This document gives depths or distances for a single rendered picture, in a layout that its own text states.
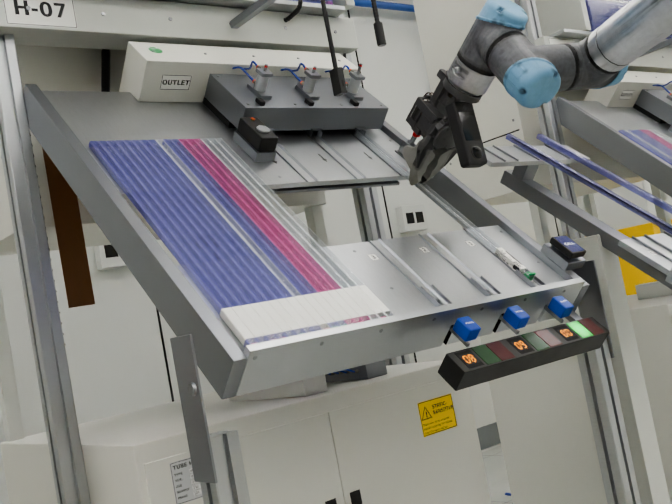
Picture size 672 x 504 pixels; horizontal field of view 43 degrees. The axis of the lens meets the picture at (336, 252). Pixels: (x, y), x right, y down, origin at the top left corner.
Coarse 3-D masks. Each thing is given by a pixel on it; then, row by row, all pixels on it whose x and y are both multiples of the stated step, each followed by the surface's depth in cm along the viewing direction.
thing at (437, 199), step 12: (360, 132) 167; (372, 144) 164; (384, 156) 162; (396, 168) 159; (408, 180) 157; (432, 192) 154; (444, 204) 151; (456, 216) 149; (468, 228) 147; (480, 240) 145; (492, 240) 144; (528, 276) 138
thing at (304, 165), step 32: (64, 96) 144; (96, 96) 148; (128, 96) 151; (96, 128) 138; (128, 128) 141; (160, 128) 145; (192, 128) 148; (224, 128) 152; (96, 160) 129; (288, 160) 149; (320, 160) 153; (352, 160) 157; (384, 160) 161; (288, 192) 149
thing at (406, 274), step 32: (352, 256) 128; (384, 256) 131; (416, 256) 134; (448, 256) 137; (480, 256) 141; (384, 288) 123; (416, 288) 126; (448, 288) 129; (480, 288) 131; (512, 288) 135
